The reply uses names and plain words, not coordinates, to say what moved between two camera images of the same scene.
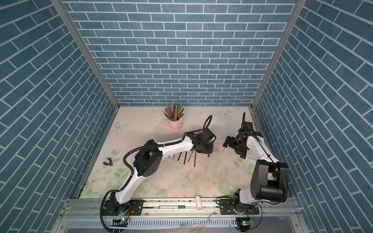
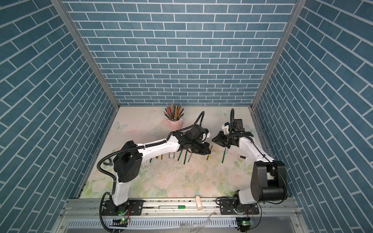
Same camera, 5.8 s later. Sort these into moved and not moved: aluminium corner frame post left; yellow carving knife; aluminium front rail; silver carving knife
Moved: yellow carving knife
Not moved: aluminium corner frame post left; aluminium front rail; silver carving knife
